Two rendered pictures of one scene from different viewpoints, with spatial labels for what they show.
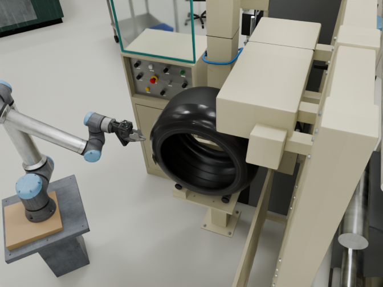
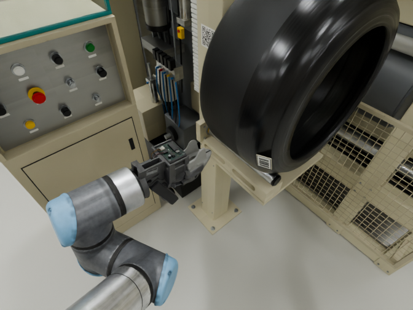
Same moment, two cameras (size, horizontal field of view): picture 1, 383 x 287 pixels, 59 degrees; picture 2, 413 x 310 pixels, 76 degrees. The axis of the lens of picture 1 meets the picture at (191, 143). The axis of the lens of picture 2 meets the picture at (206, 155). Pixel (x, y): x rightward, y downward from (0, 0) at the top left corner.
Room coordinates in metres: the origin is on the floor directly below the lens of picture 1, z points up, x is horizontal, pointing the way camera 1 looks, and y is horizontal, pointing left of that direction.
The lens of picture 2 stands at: (1.20, 0.68, 1.63)
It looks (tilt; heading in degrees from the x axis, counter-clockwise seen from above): 48 degrees down; 296
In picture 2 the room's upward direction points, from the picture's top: straight up
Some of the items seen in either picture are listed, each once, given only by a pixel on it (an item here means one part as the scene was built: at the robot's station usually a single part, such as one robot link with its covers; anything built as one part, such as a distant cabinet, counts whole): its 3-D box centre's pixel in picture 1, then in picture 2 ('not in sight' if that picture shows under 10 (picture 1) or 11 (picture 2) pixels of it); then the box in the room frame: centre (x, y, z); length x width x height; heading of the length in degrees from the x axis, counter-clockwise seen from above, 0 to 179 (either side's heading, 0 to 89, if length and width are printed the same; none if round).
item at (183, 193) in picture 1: (190, 172); (238, 162); (1.37, 0.02, 0.84); 0.36 x 0.09 x 0.06; 155
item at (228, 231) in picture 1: (220, 218); (214, 208); (1.55, -0.20, 0.01); 0.27 x 0.27 x 0.02; 65
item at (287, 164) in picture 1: (286, 142); not in sight; (1.35, -0.54, 1.05); 0.20 x 0.15 x 0.30; 155
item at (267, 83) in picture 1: (272, 72); not in sight; (1.07, -0.32, 1.71); 0.61 x 0.25 x 0.15; 155
